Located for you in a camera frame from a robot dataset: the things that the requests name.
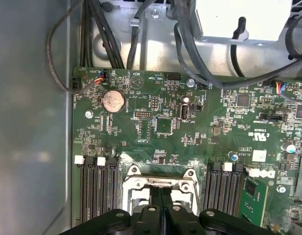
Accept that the black grey PC case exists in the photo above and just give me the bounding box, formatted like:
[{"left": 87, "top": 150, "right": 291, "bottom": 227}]
[{"left": 0, "top": 0, "right": 302, "bottom": 235}]

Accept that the green motherboard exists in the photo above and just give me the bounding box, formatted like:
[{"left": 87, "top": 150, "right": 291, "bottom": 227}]
[{"left": 72, "top": 66, "right": 302, "bottom": 235}]

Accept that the round coin battery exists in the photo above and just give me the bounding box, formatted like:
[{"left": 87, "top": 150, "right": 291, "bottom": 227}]
[{"left": 101, "top": 89, "right": 126, "bottom": 113}]

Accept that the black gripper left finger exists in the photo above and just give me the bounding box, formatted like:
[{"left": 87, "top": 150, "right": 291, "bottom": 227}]
[{"left": 60, "top": 186, "right": 164, "bottom": 235}]

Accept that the metal socket cover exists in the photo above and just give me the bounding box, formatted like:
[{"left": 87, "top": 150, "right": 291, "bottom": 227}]
[{"left": 127, "top": 177, "right": 198, "bottom": 216}]

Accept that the metal drive cage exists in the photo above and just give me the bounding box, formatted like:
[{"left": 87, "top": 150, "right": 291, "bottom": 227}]
[{"left": 194, "top": 0, "right": 302, "bottom": 49}]

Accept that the white square sticker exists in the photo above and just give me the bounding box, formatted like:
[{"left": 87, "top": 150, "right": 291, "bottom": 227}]
[{"left": 252, "top": 149, "right": 267, "bottom": 163}]

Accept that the green RAM stick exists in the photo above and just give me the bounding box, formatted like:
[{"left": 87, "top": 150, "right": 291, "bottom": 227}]
[{"left": 238, "top": 176, "right": 269, "bottom": 228}]

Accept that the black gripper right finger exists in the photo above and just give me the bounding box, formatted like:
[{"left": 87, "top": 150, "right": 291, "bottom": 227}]
[{"left": 162, "top": 187, "right": 274, "bottom": 235}]

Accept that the thin black wire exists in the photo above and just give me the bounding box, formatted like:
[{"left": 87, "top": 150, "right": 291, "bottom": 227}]
[{"left": 45, "top": 0, "right": 105, "bottom": 95}]

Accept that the silver internal USB port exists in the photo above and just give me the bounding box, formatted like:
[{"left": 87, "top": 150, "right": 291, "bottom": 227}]
[{"left": 177, "top": 103, "right": 191, "bottom": 121}]

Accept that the CPU socket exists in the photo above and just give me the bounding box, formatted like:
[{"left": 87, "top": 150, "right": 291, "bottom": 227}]
[{"left": 121, "top": 163, "right": 201, "bottom": 219}]

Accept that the black RAM slot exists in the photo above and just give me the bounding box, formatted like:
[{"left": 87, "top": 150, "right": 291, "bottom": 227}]
[
  {"left": 203, "top": 163, "right": 223, "bottom": 217},
  {"left": 74, "top": 155, "right": 90, "bottom": 223},
  {"left": 226, "top": 163, "right": 244, "bottom": 217},
  {"left": 107, "top": 158, "right": 120, "bottom": 221},
  {"left": 85, "top": 156, "right": 100, "bottom": 223},
  {"left": 214, "top": 163, "right": 234, "bottom": 217},
  {"left": 96, "top": 156, "right": 110, "bottom": 222}
]

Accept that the thick black cable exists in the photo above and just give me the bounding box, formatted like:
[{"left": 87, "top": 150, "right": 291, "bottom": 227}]
[{"left": 174, "top": 22, "right": 302, "bottom": 89}]

